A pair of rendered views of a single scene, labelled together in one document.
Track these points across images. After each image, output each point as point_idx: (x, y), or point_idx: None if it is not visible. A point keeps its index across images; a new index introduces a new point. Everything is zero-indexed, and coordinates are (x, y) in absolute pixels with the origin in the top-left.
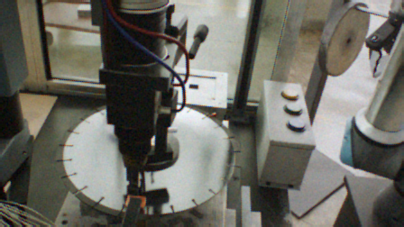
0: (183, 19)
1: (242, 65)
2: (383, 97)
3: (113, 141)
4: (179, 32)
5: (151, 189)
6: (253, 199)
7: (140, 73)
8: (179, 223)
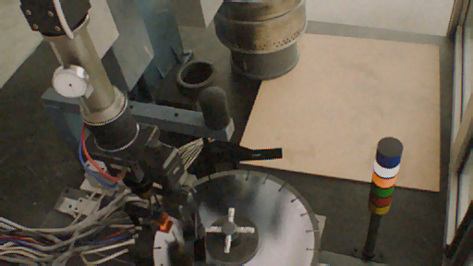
0: (153, 163)
1: None
2: None
3: (248, 210)
4: (138, 161)
5: (181, 235)
6: None
7: (89, 135)
8: None
